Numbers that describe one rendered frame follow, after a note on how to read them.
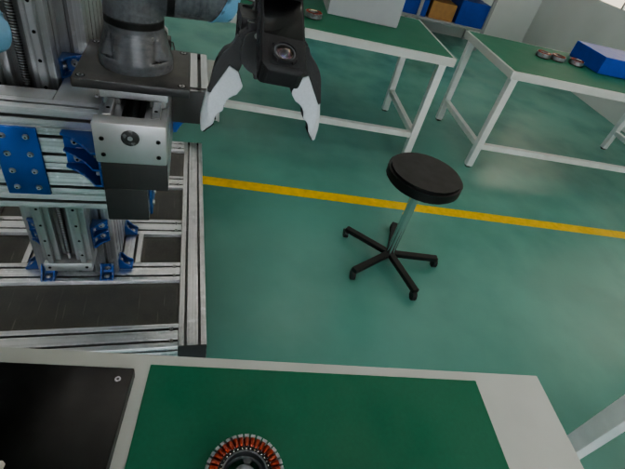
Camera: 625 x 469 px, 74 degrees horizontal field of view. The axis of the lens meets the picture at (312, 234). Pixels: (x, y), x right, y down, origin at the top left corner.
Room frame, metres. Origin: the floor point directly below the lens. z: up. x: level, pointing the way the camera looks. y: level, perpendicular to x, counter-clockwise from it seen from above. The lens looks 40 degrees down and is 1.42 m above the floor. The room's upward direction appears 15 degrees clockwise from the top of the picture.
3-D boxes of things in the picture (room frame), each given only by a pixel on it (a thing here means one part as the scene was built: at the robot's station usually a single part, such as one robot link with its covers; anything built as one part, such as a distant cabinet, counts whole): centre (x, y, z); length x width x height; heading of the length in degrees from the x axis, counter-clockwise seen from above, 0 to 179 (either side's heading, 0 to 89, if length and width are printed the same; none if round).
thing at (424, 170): (1.66, -0.43, 0.28); 0.54 x 0.49 x 0.56; 14
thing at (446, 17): (6.83, -0.88, 0.39); 0.40 x 0.36 x 0.21; 13
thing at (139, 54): (0.86, 0.47, 1.09); 0.15 x 0.15 x 0.10
